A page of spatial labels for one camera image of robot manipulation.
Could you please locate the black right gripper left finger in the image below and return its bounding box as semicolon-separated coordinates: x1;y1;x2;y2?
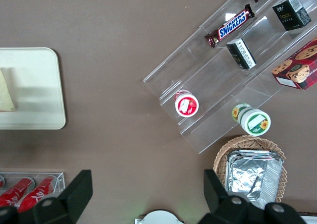
0;169;94;224

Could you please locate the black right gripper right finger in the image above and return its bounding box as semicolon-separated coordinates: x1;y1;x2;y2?
195;169;305;224

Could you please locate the triangle sandwich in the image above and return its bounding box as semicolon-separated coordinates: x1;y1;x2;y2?
0;67;18;112

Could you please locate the light tan wicker basket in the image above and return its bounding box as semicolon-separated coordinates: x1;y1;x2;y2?
212;134;288;210

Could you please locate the cream rectangular tray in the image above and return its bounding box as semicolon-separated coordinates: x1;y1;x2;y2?
0;47;66;130

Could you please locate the clear acrylic bottle rack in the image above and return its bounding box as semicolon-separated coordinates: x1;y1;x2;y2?
0;171;66;211

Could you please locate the stack of foil trays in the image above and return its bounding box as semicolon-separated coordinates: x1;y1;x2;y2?
226;149;284;210

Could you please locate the green sunflower lid cup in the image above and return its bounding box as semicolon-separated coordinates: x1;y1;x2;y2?
231;103;271;137

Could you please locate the red lid yogurt cup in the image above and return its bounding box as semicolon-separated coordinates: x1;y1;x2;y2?
174;89;200;117

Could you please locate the white rectangular snack bin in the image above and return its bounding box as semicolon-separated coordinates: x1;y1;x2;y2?
296;210;317;224

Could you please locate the clear acrylic stepped display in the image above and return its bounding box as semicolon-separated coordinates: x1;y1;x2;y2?
143;0;317;155

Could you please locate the small black carton box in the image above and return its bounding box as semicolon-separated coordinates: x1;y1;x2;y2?
272;0;312;32
226;38;257;70

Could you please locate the red plaid cookie box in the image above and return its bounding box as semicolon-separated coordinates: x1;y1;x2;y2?
271;37;317;91

